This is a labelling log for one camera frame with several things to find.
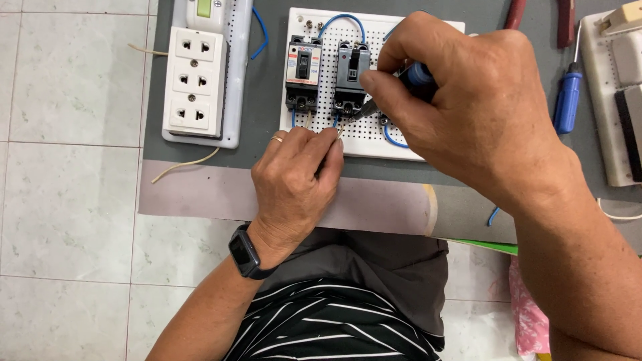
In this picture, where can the blue and black screwdriver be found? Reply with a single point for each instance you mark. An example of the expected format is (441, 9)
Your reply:
(419, 80)

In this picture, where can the black breaker with white label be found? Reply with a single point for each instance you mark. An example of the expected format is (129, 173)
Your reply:
(303, 70)

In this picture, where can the person's right hand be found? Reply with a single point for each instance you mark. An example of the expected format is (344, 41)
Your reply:
(481, 110)

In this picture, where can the plain black circuit breaker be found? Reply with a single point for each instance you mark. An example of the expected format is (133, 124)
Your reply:
(351, 75)

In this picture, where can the white triple socket outlet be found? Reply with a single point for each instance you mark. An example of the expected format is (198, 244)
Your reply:
(194, 80)

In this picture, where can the grey table mat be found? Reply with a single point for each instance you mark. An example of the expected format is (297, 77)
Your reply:
(261, 100)

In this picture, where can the mauve sheet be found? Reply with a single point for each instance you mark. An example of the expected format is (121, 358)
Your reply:
(200, 195)

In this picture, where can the white square device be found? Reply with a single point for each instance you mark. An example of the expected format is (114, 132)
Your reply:
(629, 57)

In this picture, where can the person's left hand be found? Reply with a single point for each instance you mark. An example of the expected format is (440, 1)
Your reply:
(291, 190)

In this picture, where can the grey shorts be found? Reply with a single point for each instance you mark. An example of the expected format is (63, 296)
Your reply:
(381, 270)

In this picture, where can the white perforated mounting board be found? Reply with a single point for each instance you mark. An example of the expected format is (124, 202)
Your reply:
(326, 135)

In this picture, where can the small black electrical component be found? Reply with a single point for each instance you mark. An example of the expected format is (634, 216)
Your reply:
(387, 119)

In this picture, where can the black white striped shirt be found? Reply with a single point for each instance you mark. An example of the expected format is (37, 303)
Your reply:
(331, 326)

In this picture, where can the black smart watch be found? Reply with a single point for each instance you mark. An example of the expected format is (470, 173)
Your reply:
(247, 254)

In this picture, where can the black and white device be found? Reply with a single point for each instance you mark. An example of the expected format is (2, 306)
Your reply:
(631, 130)

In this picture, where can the white device with green window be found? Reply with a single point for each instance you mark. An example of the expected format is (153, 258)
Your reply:
(204, 12)

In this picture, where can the white board with switches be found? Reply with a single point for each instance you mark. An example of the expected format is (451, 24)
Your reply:
(599, 110)

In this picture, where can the green sheet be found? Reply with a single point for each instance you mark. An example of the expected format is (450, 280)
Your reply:
(489, 246)

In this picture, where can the long white mounting board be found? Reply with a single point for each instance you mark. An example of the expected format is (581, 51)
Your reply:
(240, 75)

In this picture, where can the pink patterned cloth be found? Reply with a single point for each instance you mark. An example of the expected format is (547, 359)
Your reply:
(529, 311)

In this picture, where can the cream switch box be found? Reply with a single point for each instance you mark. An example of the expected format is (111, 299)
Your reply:
(624, 17)

